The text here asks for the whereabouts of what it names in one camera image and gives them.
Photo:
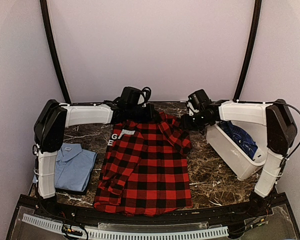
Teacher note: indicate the white slotted cable duct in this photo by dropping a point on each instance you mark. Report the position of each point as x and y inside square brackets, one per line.
[107, 231]

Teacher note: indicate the blue shirt in bin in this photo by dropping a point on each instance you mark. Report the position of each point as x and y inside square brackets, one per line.
[240, 137]

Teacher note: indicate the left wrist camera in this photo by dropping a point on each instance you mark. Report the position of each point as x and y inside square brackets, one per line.
[145, 93]

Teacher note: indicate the red black plaid shirt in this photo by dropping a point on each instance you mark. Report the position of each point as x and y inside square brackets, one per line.
[145, 169]

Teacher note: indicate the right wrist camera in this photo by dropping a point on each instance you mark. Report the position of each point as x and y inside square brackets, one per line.
[190, 108]

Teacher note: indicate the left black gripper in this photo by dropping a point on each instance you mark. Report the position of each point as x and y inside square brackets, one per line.
[150, 116]

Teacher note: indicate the left clear acrylic plate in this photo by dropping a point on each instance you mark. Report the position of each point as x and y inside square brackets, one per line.
[21, 230]

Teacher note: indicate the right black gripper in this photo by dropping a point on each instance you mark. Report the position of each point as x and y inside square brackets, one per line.
[186, 124]

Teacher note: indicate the white plastic bin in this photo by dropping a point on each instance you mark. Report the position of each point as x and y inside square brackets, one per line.
[232, 155]

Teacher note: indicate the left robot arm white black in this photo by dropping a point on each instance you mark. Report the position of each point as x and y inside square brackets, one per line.
[49, 129]

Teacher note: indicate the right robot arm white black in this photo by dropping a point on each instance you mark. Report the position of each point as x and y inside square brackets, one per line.
[275, 115]

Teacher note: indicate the clear acrylic plate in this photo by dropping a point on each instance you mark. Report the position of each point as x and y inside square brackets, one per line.
[279, 226]
[21, 230]

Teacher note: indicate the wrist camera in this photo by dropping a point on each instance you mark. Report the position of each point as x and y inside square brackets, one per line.
[190, 108]
[145, 93]

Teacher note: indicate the right clear acrylic plate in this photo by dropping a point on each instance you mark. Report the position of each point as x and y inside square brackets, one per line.
[279, 226]

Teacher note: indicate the folded light blue shirt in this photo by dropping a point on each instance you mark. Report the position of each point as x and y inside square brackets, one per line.
[68, 169]

